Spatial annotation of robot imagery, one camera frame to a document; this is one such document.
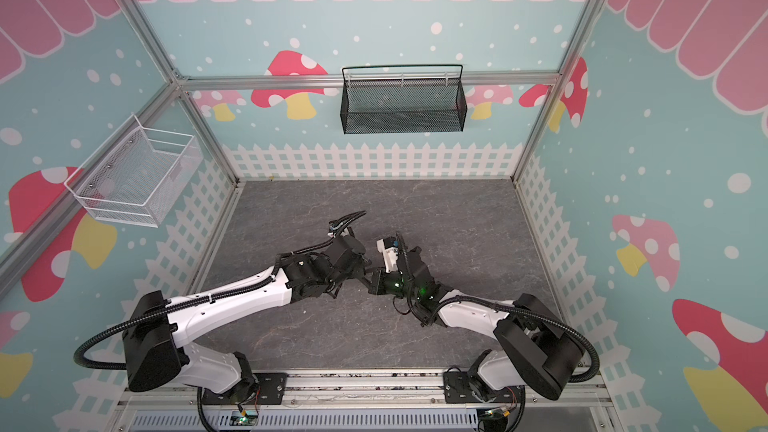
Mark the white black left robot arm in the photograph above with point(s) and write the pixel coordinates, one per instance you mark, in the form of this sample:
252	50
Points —
164	349

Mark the black mesh wall basket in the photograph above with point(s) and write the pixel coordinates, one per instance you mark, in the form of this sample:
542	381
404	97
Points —
400	99

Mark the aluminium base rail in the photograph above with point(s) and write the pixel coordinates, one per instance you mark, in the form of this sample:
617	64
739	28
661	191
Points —
305	389

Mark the aluminium frame profile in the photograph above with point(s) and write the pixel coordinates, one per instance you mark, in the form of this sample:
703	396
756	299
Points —
72	72

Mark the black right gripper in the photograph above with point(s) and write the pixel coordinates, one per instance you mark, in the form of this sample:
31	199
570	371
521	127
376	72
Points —
405	264

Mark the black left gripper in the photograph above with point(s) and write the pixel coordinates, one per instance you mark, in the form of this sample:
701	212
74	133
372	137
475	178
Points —
359	270

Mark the white wire wall basket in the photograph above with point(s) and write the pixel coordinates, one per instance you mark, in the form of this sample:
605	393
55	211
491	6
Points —
136	179

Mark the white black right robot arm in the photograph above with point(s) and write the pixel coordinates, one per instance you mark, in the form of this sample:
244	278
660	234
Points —
535	349

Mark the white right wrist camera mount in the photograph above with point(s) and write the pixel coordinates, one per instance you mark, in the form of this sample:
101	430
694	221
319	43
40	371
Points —
389	249

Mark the white ribbed cable duct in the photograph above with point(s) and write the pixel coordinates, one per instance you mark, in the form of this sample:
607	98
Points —
345	420

